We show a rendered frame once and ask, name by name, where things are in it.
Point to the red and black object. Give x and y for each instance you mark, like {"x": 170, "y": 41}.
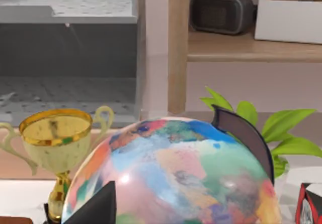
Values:
{"x": 308, "y": 205}

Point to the white box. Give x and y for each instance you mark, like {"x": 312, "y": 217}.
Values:
{"x": 289, "y": 20}

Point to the gold trophy cup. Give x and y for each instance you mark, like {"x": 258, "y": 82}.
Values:
{"x": 56, "y": 143}

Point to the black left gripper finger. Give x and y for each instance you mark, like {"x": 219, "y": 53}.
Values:
{"x": 101, "y": 206}

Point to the green leafy plant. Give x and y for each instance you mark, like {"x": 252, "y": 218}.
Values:
{"x": 284, "y": 133}

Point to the grey cabinet with dark inside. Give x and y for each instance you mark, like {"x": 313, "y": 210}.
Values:
{"x": 68, "y": 53}

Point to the black speaker box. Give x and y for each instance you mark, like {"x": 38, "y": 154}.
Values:
{"x": 221, "y": 13}

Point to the brown flat object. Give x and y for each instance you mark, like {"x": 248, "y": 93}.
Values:
{"x": 15, "y": 220}

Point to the colourful globe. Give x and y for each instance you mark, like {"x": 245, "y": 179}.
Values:
{"x": 171, "y": 173}

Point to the wooden open shelf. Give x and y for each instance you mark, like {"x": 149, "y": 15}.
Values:
{"x": 226, "y": 47}

